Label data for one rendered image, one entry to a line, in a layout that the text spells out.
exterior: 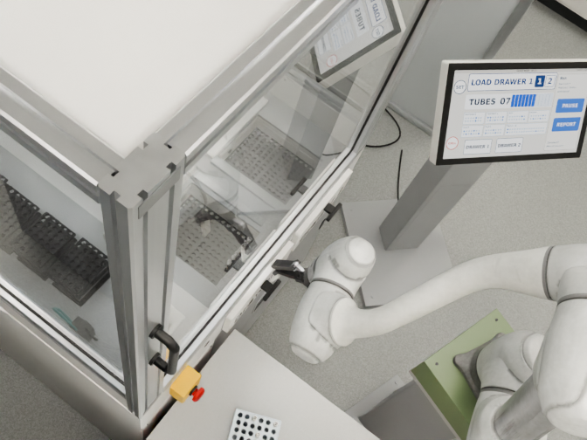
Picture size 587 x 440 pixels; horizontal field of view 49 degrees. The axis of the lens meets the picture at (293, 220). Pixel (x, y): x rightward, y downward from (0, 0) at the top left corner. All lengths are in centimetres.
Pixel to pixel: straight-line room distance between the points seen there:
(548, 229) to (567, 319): 227
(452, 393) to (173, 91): 136
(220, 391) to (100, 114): 123
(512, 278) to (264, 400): 84
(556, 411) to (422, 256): 192
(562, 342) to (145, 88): 75
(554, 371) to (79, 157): 78
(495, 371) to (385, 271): 124
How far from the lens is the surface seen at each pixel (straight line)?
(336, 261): 141
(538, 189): 348
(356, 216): 294
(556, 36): 425
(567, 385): 109
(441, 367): 188
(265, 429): 180
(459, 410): 188
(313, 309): 137
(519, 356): 168
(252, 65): 71
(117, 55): 73
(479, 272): 128
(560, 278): 120
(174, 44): 74
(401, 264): 290
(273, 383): 183
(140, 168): 62
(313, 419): 184
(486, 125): 207
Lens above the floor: 252
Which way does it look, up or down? 61 degrees down
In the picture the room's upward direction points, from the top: 24 degrees clockwise
